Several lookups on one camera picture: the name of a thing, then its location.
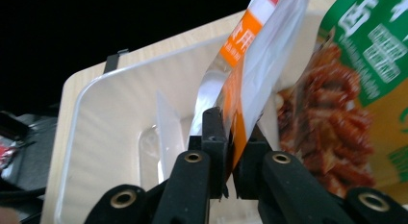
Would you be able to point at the red white object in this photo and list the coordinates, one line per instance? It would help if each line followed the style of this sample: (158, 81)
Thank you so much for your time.
(7, 155)

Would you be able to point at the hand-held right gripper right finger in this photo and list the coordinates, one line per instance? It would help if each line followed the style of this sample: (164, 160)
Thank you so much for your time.
(251, 166)

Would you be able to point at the white orange snack packet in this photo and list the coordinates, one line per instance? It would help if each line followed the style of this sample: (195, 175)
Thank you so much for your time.
(256, 57)

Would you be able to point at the green red snack packet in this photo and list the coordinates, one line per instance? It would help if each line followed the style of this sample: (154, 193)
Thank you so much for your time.
(336, 121)

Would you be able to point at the black table edge clip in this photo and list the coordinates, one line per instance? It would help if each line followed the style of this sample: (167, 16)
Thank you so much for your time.
(112, 62)

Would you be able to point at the clear plastic container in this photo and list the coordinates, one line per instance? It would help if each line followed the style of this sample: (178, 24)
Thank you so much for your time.
(112, 121)

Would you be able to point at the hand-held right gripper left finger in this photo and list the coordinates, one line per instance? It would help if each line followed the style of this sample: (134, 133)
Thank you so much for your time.
(216, 147)

